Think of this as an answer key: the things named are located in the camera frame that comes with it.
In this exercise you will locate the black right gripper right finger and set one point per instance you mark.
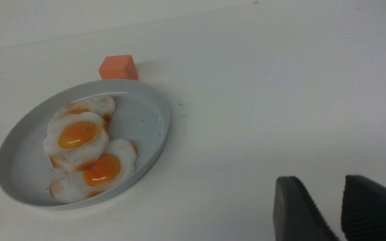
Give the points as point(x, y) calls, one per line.
point(363, 216)

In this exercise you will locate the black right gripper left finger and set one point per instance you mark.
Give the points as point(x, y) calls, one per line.
point(295, 214)

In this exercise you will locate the fried egg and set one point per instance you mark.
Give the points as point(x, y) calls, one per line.
point(102, 105)
point(75, 141)
point(114, 167)

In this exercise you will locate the grey egg plate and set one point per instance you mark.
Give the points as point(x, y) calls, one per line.
point(142, 115)

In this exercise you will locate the orange foam cube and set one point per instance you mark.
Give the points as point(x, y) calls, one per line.
point(118, 67)

